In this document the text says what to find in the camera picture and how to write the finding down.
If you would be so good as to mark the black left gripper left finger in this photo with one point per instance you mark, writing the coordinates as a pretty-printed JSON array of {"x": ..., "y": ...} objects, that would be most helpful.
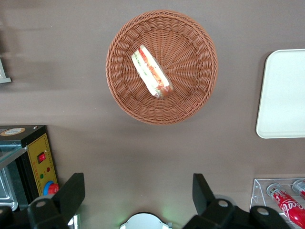
[{"x": 69, "y": 190}]

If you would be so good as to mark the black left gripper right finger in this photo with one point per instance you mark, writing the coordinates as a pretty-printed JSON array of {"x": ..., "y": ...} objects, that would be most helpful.
[{"x": 202, "y": 193}]

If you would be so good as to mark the sandwich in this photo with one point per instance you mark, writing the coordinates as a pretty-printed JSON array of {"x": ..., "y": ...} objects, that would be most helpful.
[{"x": 151, "y": 71}]

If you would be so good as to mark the cream plastic tray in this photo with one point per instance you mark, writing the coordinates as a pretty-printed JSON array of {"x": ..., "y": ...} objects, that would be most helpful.
[{"x": 283, "y": 95}]

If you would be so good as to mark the grey pastry tray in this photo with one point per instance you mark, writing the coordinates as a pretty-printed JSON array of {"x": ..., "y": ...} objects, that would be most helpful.
[{"x": 3, "y": 77}]

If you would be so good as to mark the round brown wicker basket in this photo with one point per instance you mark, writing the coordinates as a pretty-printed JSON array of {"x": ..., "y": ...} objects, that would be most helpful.
[{"x": 190, "y": 59}]

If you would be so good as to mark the black food warmer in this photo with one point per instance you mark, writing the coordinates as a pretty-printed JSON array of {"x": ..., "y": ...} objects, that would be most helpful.
[{"x": 40, "y": 148}]

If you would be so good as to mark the clear acrylic bottle rack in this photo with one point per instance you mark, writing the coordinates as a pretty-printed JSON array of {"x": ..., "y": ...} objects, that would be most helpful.
[{"x": 259, "y": 190}]

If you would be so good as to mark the steel food pan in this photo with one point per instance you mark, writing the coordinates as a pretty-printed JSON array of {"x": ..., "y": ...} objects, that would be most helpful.
[{"x": 6, "y": 190}]

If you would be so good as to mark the red cola bottle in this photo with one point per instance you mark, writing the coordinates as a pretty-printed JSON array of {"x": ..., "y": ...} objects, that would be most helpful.
[
  {"x": 288, "y": 205},
  {"x": 300, "y": 188}
]

